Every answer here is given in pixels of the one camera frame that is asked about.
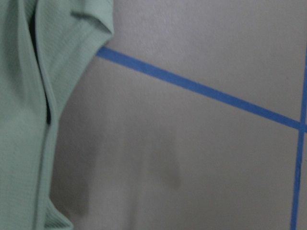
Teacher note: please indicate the olive green long-sleeve shirt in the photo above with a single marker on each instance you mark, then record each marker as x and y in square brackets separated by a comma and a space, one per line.
[45, 47]

